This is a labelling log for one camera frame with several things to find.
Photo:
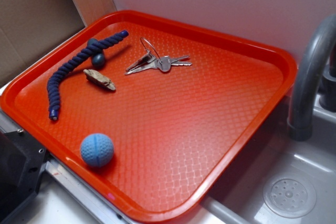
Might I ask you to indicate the light blue dimpled ball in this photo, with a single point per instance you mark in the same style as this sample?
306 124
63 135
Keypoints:
97 150

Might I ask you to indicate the red plastic tray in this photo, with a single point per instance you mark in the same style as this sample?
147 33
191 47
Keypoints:
173 133

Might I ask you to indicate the brown driftwood piece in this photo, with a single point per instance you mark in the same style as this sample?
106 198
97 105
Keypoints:
98 79

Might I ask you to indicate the round grey sink drain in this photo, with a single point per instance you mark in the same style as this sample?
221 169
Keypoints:
289 195

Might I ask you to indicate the brown cardboard panel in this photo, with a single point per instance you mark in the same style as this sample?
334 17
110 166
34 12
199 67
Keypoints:
32 28

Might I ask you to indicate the black metal bracket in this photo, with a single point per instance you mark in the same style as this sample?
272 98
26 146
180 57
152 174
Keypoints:
22 164

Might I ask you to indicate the aluminium frame rail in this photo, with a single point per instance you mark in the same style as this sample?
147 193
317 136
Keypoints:
55 195

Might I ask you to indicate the silver key bunch with ring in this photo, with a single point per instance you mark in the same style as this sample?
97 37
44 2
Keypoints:
152 60

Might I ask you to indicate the dark faucet knob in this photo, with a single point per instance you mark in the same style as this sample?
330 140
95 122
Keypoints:
327 99

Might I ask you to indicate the grey plastic sink basin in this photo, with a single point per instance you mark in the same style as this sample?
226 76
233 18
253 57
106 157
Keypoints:
237 195

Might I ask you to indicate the grey toy sink faucet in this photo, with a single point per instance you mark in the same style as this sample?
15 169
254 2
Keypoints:
308 80

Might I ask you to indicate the dark blue rope toy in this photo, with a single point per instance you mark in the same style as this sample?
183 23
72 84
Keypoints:
66 68

